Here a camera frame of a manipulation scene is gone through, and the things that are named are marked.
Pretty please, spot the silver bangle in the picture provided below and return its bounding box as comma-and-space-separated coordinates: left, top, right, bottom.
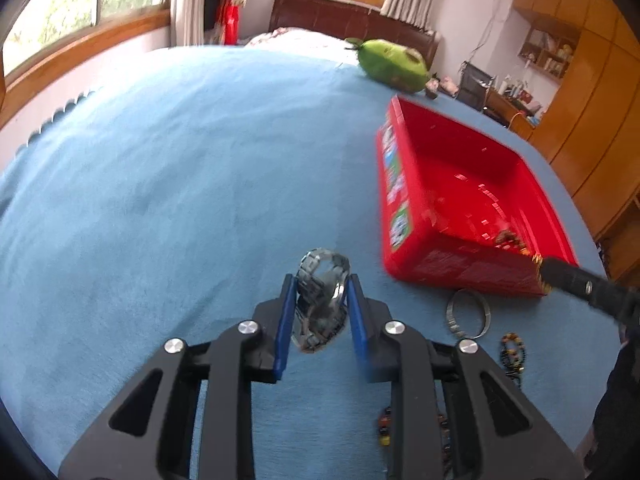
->
446, 288, 492, 337

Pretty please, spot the pink floral bedding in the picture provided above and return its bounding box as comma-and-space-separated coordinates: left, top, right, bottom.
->
245, 27, 351, 51

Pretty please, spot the silver metal wristwatch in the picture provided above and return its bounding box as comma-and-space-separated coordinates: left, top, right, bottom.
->
290, 248, 352, 356

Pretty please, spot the wooden desk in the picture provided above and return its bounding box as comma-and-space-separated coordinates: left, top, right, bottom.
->
482, 87, 538, 143

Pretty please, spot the wooden wardrobe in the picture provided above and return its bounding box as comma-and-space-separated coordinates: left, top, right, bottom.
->
514, 0, 640, 281

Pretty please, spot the black office chair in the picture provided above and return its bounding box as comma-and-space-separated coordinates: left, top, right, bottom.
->
457, 62, 496, 111

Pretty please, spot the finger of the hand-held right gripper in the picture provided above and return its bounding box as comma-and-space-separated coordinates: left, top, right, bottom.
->
537, 257, 640, 321

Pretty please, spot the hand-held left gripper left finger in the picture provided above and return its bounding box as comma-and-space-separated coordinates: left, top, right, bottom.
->
59, 274, 301, 480

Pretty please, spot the large wooden frame window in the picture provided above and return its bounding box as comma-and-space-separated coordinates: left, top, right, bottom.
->
0, 0, 176, 128

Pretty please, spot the red bag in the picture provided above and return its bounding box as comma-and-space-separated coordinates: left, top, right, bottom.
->
223, 2, 240, 46

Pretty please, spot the green avocado plush toy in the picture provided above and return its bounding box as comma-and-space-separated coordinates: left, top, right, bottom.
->
345, 37, 441, 100

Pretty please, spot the brown beaded bracelet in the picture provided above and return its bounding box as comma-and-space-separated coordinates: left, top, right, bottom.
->
377, 405, 453, 480

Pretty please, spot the dark small-bead bracelet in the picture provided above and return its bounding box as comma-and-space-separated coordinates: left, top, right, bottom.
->
499, 332, 527, 388

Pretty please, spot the white wall cable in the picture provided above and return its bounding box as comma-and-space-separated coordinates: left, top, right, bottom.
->
470, 0, 516, 63

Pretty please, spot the dark wooden headboard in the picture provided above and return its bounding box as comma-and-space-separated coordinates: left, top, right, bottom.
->
269, 0, 441, 68

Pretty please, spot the wooden wall shelf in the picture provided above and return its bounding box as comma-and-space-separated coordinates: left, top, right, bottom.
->
517, 25, 581, 81

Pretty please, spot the red tin box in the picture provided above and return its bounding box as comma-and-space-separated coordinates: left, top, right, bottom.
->
376, 94, 580, 299

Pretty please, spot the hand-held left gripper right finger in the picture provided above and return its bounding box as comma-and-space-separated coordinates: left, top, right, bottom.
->
345, 274, 586, 480

